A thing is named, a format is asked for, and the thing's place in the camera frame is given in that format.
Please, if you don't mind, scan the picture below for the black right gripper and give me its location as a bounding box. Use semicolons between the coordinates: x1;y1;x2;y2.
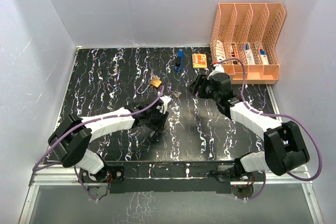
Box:
187;73;221;102

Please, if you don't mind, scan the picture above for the silver key bunch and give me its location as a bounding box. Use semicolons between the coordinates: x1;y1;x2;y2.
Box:
151;72;160;80
171;90;182;99

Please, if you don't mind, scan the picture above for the large brass padlock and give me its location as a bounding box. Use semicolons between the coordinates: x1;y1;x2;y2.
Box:
136;78;162;94

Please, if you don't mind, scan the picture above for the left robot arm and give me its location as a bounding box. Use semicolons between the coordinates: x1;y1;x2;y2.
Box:
48;97;169;182

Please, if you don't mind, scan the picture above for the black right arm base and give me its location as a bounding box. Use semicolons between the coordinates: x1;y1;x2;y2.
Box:
206;165;256;186

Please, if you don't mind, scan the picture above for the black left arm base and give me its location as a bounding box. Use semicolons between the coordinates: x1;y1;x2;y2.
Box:
79;165;125;184

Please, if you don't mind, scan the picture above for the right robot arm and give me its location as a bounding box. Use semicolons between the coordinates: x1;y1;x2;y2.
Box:
188;73;310;180

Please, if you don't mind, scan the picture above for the yellow spiral notebook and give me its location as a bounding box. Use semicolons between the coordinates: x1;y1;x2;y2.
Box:
192;54;207;69

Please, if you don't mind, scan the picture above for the red black item in organizer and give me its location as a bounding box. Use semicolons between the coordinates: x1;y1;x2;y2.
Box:
230;43;238;65

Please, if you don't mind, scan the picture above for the white blue box in organizer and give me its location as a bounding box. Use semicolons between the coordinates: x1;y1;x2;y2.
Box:
240;42;256;65

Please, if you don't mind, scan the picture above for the blue red box in organizer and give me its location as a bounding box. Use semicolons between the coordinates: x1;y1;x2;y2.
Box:
259;49;269;65

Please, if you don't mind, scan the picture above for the orange file organizer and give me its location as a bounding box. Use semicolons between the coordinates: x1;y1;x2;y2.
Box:
210;3;286;84

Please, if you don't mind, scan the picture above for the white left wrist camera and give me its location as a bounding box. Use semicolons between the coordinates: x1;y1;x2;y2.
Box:
154;95;172;114

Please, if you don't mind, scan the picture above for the aluminium frame rail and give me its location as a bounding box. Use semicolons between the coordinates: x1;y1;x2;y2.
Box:
19;84;325;224

